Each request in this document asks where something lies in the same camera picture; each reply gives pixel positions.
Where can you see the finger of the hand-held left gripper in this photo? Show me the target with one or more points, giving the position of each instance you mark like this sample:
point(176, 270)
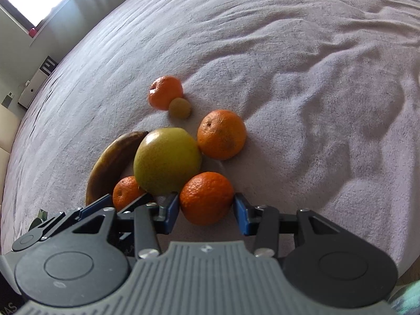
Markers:
point(96, 206)

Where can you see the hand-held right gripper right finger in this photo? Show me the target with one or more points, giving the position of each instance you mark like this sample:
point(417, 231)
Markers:
point(240, 215)

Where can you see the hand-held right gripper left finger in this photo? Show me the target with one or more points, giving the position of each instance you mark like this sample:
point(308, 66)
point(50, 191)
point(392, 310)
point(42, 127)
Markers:
point(173, 215)

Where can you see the overripe brown banana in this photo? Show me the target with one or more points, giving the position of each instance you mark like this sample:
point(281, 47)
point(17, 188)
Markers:
point(110, 167)

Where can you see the green apple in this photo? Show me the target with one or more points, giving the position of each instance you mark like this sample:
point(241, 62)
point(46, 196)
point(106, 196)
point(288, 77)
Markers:
point(167, 160)

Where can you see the green object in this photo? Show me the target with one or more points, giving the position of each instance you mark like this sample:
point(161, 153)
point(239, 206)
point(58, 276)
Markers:
point(41, 215)

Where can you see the large orange mandarin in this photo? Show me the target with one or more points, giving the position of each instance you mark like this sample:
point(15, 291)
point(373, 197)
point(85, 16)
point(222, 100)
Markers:
point(221, 134)

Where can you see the small brown round fruit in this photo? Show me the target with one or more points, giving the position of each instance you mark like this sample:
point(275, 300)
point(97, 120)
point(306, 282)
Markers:
point(179, 108)

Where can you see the white cabinet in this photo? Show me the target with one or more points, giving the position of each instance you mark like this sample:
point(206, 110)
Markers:
point(32, 88)

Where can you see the pink fleece blanket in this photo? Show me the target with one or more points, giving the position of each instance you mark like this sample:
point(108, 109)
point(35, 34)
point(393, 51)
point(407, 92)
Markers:
point(262, 55)

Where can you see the small red object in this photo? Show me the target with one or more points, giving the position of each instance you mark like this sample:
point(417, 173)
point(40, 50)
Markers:
point(32, 32)

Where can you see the teal cloth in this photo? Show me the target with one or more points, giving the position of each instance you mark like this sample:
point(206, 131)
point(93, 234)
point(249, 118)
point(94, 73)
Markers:
point(408, 298)

